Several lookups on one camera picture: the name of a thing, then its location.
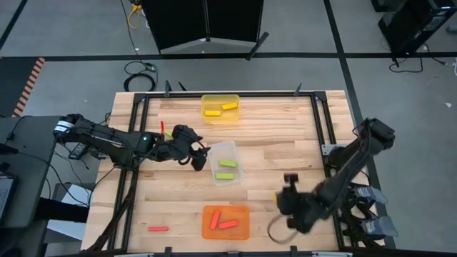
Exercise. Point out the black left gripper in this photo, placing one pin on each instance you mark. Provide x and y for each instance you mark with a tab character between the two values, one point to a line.
178	142

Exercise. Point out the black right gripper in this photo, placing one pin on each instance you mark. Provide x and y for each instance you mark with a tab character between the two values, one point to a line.
300	210

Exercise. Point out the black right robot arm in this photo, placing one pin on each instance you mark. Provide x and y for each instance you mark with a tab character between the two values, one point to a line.
351	167

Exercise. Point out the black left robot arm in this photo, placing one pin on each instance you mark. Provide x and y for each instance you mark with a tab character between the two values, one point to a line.
107	141

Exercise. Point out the clear plastic tray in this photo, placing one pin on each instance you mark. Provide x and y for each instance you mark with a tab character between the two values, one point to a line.
214	157

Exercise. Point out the green block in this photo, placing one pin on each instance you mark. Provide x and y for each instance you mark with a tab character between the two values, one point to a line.
228	163
168	134
225	176

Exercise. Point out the yellow plastic tray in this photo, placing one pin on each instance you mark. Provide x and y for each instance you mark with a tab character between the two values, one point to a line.
220	119

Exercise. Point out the yellow block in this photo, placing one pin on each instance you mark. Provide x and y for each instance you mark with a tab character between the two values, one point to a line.
213	113
229	106

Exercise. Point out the red block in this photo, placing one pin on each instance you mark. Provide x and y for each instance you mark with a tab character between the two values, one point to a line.
158	228
215	219
162	126
228	224

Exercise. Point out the orange plastic tray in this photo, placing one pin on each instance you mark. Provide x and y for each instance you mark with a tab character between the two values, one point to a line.
235	233

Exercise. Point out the blue grey clamp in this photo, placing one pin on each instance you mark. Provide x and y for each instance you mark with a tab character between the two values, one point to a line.
380	226
373	194

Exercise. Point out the black power adapter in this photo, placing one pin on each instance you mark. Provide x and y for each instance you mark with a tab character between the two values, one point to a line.
78	150

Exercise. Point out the black folding divider panel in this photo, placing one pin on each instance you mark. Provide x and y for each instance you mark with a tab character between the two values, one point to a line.
207	21

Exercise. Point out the black side desk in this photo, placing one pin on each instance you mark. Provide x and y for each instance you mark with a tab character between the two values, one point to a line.
25	171

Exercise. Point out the orange black hazard strip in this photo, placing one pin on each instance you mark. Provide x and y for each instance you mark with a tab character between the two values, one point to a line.
29	85

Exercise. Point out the black equipment cart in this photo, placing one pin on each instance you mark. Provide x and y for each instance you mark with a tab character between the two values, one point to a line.
414	25

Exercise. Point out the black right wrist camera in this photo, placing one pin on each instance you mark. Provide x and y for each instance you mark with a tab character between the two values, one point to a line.
291	177

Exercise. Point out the black aluminium table frame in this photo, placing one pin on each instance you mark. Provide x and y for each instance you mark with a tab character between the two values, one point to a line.
250	94

